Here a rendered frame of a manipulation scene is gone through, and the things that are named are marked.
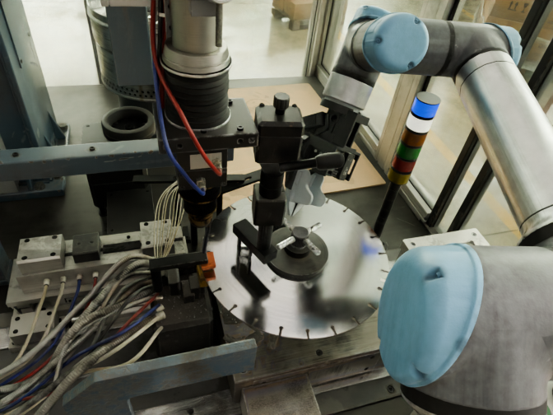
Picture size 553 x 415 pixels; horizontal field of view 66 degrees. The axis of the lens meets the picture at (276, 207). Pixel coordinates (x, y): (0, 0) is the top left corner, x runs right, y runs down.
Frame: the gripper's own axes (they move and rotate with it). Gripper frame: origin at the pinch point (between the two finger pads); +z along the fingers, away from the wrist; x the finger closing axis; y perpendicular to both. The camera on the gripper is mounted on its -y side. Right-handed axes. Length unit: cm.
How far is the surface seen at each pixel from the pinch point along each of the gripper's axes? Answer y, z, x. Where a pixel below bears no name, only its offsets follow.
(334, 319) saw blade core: 19.3, 10.3, -3.2
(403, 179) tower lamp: 6.3, -11.1, 22.8
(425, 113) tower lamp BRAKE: 8.9, -24.2, 14.8
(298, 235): 7.6, 2.0, -4.5
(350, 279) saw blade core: 15.6, 5.9, 3.2
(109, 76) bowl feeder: -67, -6, -9
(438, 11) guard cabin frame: -10, -48, 34
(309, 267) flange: 10.4, 6.4, -2.1
